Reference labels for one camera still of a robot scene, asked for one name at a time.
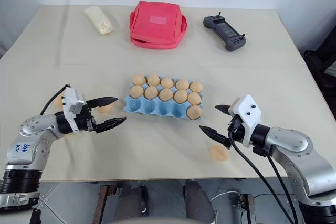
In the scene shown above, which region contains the tan egg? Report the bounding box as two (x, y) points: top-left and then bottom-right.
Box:
(175, 78), (190, 91)
(160, 77), (175, 89)
(129, 85), (145, 99)
(187, 92), (202, 106)
(97, 104), (116, 115)
(146, 74), (161, 87)
(159, 88), (174, 103)
(144, 86), (159, 101)
(189, 81), (204, 93)
(186, 105), (203, 120)
(53, 93), (65, 108)
(173, 89), (188, 104)
(131, 74), (146, 86)
(209, 145), (229, 162)

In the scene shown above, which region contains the black chair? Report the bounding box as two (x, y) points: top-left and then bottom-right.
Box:
(303, 33), (336, 120)

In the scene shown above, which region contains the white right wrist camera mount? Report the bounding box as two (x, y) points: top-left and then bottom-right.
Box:
(229, 94), (264, 147)

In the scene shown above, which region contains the blue egg tray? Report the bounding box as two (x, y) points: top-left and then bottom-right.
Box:
(123, 78), (204, 120)

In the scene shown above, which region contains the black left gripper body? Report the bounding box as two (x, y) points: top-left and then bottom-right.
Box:
(74, 104), (97, 132)

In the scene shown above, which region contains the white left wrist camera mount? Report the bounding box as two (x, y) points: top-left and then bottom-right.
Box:
(62, 87), (87, 133)

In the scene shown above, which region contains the red fabric bag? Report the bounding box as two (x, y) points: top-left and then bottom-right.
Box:
(129, 0), (188, 50)

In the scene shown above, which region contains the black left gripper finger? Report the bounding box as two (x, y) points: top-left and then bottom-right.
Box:
(93, 117), (128, 134)
(86, 97), (119, 110)

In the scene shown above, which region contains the rusty metal frame bar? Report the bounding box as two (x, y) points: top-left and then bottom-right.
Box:
(98, 184), (117, 224)
(237, 194), (257, 224)

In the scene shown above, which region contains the dark rounded shape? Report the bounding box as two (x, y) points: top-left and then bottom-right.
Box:
(112, 182), (150, 224)
(183, 179), (217, 224)

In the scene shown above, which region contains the white plastic packet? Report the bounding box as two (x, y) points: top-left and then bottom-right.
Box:
(83, 5), (116, 36)

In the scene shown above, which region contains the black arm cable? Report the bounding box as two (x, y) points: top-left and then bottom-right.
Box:
(39, 84), (71, 116)
(227, 126), (299, 224)
(265, 154), (293, 224)

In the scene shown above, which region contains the thin white wire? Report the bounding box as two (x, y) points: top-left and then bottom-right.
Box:
(212, 190), (243, 204)

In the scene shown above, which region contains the grey remote controller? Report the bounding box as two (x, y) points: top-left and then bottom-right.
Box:
(202, 11), (247, 52)

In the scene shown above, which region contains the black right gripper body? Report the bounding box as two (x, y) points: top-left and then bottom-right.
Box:
(227, 114), (249, 144)

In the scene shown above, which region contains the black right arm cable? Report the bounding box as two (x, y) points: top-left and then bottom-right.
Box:
(227, 126), (299, 224)
(265, 154), (293, 224)

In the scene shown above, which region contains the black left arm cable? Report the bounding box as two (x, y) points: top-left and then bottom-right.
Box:
(39, 84), (71, 116)

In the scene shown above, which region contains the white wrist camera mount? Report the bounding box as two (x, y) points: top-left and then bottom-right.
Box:
(62, 87), (87, 133)
(229, 94), (264, 147)

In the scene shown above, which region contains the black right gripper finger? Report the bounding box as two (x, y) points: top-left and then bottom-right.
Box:
(214, 104), (233, 116)
(199, 125), (233, 150)

